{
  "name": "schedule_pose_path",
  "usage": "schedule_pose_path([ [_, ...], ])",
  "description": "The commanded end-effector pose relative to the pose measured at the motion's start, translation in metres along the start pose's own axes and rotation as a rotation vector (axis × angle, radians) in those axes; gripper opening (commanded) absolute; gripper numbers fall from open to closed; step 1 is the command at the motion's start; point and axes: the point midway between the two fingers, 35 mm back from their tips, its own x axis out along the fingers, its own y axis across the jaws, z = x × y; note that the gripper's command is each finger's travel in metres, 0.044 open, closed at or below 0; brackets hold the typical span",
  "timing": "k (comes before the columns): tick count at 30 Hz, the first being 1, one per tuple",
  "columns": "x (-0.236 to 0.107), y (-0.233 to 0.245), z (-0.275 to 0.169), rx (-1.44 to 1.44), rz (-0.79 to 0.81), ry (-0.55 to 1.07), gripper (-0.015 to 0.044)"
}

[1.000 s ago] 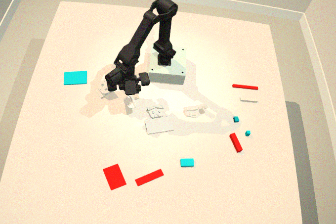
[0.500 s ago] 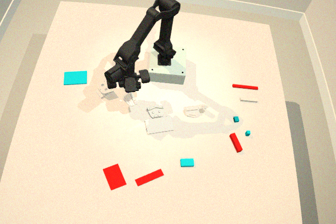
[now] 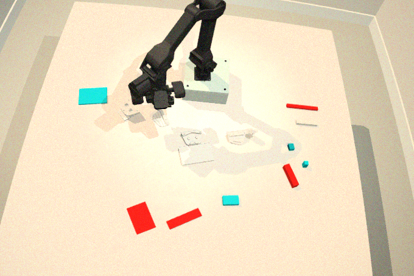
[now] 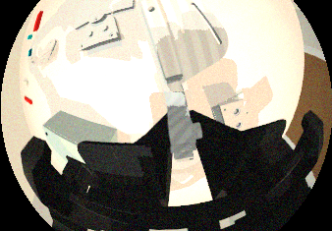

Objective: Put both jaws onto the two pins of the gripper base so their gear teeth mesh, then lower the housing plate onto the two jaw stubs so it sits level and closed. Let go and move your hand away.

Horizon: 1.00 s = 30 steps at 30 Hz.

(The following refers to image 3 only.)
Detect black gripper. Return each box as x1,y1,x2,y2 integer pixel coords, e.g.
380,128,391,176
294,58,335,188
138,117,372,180
130,80,186,105

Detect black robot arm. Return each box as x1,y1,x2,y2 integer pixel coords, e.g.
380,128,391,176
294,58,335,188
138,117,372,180
128,0,226,110

